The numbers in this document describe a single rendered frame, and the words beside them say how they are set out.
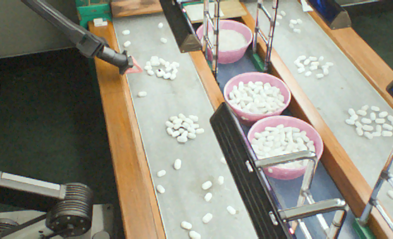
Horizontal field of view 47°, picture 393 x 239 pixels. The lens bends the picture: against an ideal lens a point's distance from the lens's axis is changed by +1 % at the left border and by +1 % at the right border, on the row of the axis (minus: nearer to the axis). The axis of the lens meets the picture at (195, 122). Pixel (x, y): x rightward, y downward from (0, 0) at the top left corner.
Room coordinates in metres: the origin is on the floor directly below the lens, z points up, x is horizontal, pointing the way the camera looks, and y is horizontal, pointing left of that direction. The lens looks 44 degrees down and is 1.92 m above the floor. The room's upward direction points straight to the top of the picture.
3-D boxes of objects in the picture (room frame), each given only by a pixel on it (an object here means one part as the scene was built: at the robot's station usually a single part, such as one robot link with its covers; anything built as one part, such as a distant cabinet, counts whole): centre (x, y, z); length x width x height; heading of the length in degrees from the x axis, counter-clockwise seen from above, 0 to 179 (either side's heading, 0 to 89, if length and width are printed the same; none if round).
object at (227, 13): (2.02, -0.08, 0.77); 0.33 x 0.15 x 0.01; 105
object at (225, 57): (1.81, -0.13, 0.72); 0.27 x 0.27 x 0.10
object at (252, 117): (1.38, -0.25, 0.72); 0.27 x 0.27 x 0.10
